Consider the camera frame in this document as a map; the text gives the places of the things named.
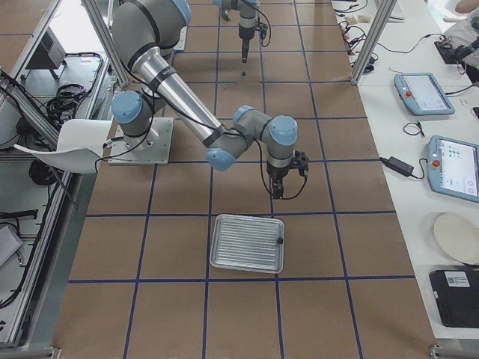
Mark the lower teach pendant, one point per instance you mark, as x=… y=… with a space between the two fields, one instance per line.
x=452 y=167

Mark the black flat case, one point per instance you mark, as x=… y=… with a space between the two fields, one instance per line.
x=456 y=295

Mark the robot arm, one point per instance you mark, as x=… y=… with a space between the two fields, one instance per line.
x=248 y=20
x=144 y=33

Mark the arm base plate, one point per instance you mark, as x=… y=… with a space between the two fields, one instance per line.
x=150 y=149

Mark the white plastic chair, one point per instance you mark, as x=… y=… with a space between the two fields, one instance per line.
x=80 y=144

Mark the brass brake shoe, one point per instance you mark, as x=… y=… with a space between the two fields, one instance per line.
x=224 y=12

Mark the aluminium frame post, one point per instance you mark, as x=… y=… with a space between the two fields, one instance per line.
x=377 y=26

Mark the black power adapter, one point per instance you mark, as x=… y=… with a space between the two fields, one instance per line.
x=397 y=165

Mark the upper teach pendant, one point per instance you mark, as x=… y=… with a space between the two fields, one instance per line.
x=422 y=95

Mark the teach pendant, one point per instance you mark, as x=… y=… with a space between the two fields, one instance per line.
x=452 y=167
x=422 y=95

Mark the beige round plate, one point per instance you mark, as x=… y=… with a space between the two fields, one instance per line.
x=457 y=237

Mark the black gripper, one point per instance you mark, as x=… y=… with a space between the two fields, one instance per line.
x=245 y=37
x=277 y=174

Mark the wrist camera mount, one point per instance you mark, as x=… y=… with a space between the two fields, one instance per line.
x=300 y=161

